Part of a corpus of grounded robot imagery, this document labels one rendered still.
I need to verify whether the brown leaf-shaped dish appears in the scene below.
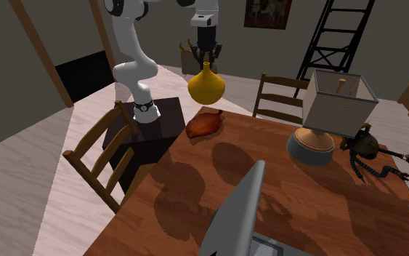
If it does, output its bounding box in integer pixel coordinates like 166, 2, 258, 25
185, 109, 224, 140

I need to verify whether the dark wall picture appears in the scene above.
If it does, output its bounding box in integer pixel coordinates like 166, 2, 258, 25
243, 0, 293, 31

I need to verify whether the wooden ladder-back chair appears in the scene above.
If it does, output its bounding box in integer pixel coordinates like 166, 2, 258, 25
62, 100, 155, 215
252, 72, 311, 126

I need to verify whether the wooden table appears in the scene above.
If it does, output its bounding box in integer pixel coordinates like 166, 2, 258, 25
84, 106, 409, 256

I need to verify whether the black ladder frame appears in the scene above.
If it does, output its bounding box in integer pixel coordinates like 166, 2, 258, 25
293, 0, 376, 99

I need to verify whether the table lamp with square shade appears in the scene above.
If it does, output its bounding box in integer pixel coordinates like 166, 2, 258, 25
286, 68, 380, 167

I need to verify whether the beige box with horned figures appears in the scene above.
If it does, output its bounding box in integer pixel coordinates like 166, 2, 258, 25
179, 39, 219, 76

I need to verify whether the yellow bulbous vase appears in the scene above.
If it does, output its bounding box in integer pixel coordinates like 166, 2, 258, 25
187, 61, 226, 105

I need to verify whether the dark tentacled robot figure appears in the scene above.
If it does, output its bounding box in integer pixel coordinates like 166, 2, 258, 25
339, 121, 409, 184

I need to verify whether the grey laptop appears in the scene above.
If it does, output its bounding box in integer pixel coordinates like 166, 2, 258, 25
198, 160, 315, 256

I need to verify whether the dark robot stand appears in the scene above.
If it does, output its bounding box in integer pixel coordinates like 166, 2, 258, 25
102, 97, 187, 194

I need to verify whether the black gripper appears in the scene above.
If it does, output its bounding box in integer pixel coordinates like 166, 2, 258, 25
190, 25, 224, 67

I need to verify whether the wooden door frame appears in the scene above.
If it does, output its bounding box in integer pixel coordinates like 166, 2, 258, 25
8, 0, 116, 108

